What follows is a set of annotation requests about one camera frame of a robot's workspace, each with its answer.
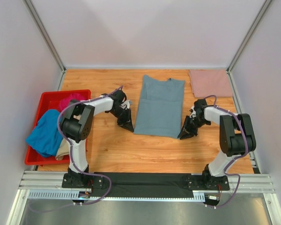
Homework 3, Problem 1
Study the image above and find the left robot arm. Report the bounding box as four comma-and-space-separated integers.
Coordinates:
57, 87, 134, 188

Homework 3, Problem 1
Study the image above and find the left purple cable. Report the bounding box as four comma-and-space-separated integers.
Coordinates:
28, 85, 124, 213

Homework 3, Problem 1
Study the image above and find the bright blue t shirt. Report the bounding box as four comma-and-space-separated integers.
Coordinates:
26, 109, 63, 158

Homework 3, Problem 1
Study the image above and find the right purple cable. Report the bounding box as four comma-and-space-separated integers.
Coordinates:
205, 95, 251, 209

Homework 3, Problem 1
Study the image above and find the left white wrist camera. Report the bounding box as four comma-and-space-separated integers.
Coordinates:
120, 99, 132, 110

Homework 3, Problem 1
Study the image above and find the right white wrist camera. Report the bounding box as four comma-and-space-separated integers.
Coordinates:
190, 106, 196, 118

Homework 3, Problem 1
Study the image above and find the purple cable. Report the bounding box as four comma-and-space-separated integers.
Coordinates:
28, 85, 124, 213
205, 95, 251, 209

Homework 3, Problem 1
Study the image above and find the beige t shirt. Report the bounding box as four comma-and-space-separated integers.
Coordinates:
54, 128, 70, 161

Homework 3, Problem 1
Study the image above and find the slotted cable duct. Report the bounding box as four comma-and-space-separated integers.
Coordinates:
27, 190, 205, 202

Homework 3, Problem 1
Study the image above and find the magenta t shirt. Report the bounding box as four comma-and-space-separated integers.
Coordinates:
58, 93, 87, 112

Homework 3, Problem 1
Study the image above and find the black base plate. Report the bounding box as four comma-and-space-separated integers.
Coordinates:
75, 172, 230, 196

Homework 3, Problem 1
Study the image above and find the right aluminium frame post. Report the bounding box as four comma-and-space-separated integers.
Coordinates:
226, 0, 274, 73

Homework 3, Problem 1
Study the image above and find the red plastic bin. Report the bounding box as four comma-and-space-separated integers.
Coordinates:
24, 90, 91, 165

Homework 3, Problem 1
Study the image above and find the grey blue t shirt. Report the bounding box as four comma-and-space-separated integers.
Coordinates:
134, 75, 185, 139

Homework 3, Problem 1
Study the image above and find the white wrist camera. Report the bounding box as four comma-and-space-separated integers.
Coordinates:
190, 106, 196, 118
120, 99, 132, 110

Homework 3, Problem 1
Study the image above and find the aluminium frame post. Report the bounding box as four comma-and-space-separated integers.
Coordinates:
226, 0, 274, 73
23, 0, 66, 72

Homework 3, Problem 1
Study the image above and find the left aluminium frame post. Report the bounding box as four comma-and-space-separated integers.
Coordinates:
23, 0, 66, 72

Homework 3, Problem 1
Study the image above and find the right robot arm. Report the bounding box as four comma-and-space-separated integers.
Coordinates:
177, 98, 256, 190

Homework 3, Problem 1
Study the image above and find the folded pink t shirt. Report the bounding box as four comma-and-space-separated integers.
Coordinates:
189, 69, 233, 98

